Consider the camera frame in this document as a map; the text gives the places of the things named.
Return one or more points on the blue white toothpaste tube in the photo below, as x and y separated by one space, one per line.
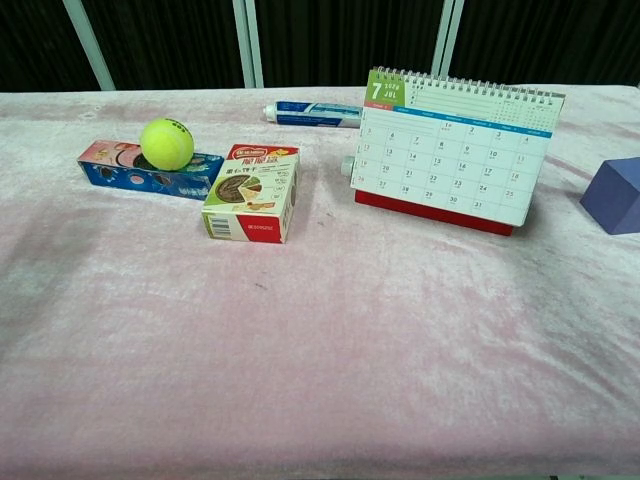
310 114

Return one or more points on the pink velvet tablecloth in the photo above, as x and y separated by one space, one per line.
300 340

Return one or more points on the white aluminium frame post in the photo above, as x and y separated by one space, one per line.
448 37
248 45
90 47

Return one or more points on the spiral desk calendar red base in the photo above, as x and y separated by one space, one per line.
450 160

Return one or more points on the blue pink cookie box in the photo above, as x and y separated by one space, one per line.
115 172

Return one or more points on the yellow tennis ball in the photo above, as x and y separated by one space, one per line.
166 144

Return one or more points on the green red biscuit box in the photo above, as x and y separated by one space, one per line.
250 200

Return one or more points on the purple foam cube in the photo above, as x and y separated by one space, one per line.
617 197

